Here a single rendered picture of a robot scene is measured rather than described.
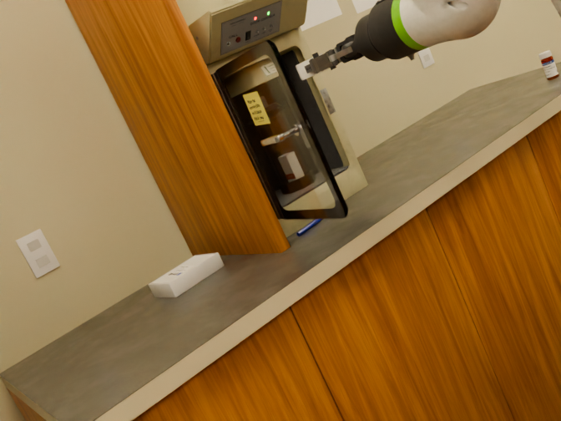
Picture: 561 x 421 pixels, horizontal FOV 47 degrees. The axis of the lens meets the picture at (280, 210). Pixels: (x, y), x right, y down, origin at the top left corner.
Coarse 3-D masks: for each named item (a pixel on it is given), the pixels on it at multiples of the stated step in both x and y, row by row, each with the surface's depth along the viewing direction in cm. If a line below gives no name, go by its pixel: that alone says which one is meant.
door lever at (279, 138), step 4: (292, 124) 134; (292, 128) 135; (296, 128) 133; (288, 132) 133; (292, 132) 133; (296, 132) 134; (272, 136) 134; (276, 136) 132; (280, 136) 132; (284, 136) 132; (288, 136) 133; (260, 140) 139; (264, 140) 138; (268, 140) 136; (272, 140) 134; (276, 140) 132; (280, 140) 132; (264, 144) 138; (268, 144) 137; (272, 144) 135
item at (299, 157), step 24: (264, 48) 130; (240, 72) 143; (264, 72) 134; (240, 96) 148; (264, 96) 139; (288, 96) 131; (240, 120) 154; (288, 120) 135; (288, 144) 140; (312, 144) 132; (264, 168) 156; (288, 168) 145; (312, 168) 136; (288, 192) 151; (312, 192) 141; (336, 192) 133; (288, 216) 158; (312, 216) 147; (336, 216) 138
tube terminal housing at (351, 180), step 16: (176, 0) 152; (192, 0) 154; (208, 0) 157; (224, 0) 159; (192, 16) 154; (288, 32) 169; (288, 48) 172; (304, 48) 172; (224, 64) 158; (320, 80) 174; (320, 96) 177; (336, 112) 176; (336, 128) 175; (336, 144) 178; (352, 160) 178; (336, 176) 174; (352, 176) 177; (352, 192) 177; (288, 224) 164; (304, 224) 167
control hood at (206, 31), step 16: (240, 0) 148; (256, 0) 151; (272, 0) 155; (288, 0) 159; (304, 0) 163; (208, 16) 144; (224, 16) 147; (288, 16) 163; (304, 16) 167; (192, 32) 152; (208, 32) 147; (208, 48) 150; (240, 48) 157; (208, 64) 155
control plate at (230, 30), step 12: (252, 12) 152; (264, 12) 155; (276, 12) 158; (228, 24) 149; (240, 24) 152; (252, 24) 155; (264, 24) 158; (276, 24) 161; (228, 36) 152; (240, 36) 155; (252, 36) 158; (264, 36) 161; (228, 48) 154
